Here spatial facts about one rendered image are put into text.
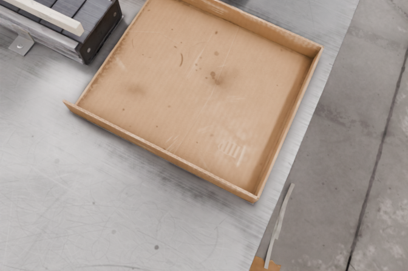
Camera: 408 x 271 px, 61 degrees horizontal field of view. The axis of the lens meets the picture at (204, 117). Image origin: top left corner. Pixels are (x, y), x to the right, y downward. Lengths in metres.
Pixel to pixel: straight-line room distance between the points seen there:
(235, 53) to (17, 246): 0.42
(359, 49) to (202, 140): 1.31
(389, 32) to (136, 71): 1.47
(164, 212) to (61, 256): 0.14
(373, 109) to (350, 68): 0.21
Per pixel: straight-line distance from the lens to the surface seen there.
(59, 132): 0.55
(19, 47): 0.63
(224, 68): 0.56
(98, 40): 0.58
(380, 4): 1.94
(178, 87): 0.54
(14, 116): 0.58
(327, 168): 1.46
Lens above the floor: 1.32
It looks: 69 degrees down
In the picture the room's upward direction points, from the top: 8 degrees clockwise
